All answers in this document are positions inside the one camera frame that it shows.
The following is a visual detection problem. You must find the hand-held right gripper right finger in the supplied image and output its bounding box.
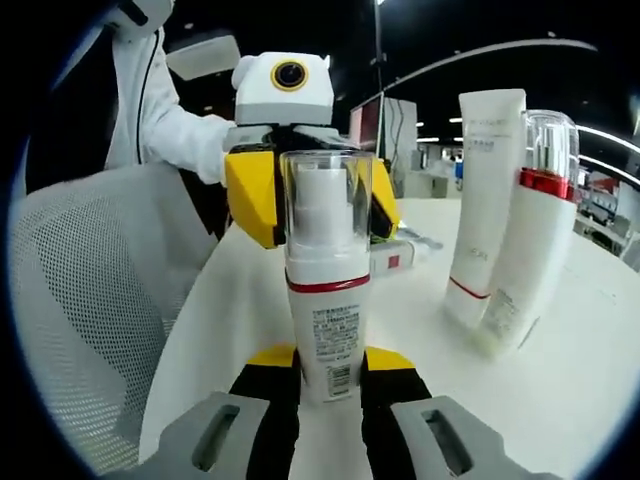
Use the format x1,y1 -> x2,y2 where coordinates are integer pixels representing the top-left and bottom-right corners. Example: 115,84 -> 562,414
359,344 -> 539,480

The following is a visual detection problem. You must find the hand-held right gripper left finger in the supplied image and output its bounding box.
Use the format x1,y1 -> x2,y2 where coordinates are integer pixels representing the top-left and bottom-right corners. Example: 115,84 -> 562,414
157,342 -> 302,480

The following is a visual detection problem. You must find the white skincare tube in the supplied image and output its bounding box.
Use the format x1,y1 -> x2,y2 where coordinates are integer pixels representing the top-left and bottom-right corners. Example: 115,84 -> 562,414
443,88 -> 527,329

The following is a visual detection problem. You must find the small red-striped skincare bottle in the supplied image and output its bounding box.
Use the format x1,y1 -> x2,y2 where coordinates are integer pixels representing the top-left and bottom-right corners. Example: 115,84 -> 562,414
279,149 -> 374,406

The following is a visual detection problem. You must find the white skincare bottle red collar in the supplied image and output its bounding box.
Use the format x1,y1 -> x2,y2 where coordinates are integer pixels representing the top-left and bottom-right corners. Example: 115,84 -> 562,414
472,109 -> 581,361

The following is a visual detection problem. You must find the red-screen monitor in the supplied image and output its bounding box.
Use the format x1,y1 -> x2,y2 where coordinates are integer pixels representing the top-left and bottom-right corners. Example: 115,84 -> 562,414
349,92 -> 386,154

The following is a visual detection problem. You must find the black stand pole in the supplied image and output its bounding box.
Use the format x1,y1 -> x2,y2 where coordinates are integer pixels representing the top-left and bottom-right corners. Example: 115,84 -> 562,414
373,0 -> 390,96

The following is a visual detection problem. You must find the white chest-worn device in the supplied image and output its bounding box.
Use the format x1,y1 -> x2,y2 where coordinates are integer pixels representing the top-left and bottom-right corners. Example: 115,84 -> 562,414
107,0 -> 174,44

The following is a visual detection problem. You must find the white mesh office chair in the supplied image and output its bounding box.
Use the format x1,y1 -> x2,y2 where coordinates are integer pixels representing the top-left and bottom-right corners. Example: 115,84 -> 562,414
9,164 -> 221,474

